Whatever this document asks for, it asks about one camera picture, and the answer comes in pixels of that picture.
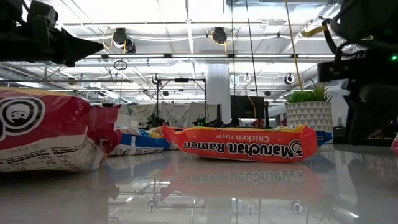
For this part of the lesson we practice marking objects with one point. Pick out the black round object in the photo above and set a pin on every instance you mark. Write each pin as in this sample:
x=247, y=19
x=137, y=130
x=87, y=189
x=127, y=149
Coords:
x=340, y=132

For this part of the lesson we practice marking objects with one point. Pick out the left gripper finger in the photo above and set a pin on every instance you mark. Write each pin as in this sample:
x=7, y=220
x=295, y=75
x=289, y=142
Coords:
x=81, y=46

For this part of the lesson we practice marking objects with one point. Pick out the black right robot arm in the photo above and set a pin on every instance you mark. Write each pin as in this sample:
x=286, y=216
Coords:
x=367, y=18

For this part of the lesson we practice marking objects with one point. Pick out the small black lab robot arm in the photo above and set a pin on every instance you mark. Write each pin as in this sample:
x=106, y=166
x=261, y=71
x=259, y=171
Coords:
x=202, y=122
x=154, y=120

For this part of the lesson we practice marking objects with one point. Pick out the black metal table frame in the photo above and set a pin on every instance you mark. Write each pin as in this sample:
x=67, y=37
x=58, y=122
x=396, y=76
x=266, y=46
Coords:
x=339, y=140

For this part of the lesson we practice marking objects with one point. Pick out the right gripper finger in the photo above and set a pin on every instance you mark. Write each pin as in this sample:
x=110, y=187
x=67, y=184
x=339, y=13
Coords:
x=373, y=118

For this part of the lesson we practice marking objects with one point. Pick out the ceiling light strip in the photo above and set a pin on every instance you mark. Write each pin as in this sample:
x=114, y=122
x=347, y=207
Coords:
x=264, y=56
x=136, y=56
x=93, y=56
x=199, y=56
x=314, y=56

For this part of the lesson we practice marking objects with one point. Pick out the black metal frame stand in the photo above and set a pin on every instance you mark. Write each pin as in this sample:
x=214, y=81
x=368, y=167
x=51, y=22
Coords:
x=182, y=80

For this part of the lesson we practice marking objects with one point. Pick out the green plant in white pot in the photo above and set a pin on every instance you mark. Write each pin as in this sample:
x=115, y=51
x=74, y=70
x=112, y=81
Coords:
x=309, y=118

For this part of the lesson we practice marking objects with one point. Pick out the black computer monitor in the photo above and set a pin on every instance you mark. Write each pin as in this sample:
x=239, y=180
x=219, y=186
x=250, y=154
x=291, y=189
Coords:
x=245, y=107

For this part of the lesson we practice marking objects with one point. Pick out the red Maruchan ramen pack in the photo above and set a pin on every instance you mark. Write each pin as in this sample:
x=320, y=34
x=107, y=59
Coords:
x=395, y=144
x=62, y=124

